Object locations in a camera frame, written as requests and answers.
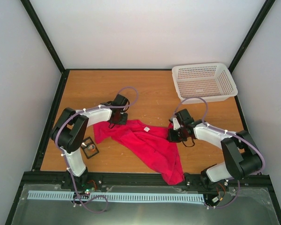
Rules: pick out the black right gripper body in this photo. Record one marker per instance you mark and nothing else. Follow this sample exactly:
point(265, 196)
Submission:
point(178, 137)

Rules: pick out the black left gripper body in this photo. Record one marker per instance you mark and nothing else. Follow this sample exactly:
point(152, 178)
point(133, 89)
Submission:
point(120, 120)

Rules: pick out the red t-shirt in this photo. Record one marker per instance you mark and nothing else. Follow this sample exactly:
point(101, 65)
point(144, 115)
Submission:
point(149, 144)

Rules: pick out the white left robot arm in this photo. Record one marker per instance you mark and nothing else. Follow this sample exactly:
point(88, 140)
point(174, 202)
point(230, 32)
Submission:
point(70, 128)

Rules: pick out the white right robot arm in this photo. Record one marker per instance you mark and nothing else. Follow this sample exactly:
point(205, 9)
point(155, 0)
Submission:
point(241, 155)

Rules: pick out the brooch in clear box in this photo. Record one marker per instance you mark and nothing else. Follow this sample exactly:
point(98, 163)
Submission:
point(89, 148)

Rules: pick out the white perforated plastic basket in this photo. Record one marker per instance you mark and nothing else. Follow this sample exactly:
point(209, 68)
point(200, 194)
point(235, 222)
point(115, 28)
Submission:
point(212, 82)

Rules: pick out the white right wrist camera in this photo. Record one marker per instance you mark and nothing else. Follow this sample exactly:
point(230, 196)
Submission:
point(175, 123)

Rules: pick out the light blue cable duct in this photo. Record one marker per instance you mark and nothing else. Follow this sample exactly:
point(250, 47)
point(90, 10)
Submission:
point(117, 197)

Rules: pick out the black aluminium frame rail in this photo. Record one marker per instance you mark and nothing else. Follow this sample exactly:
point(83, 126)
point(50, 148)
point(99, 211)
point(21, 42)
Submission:
point(102, 181)

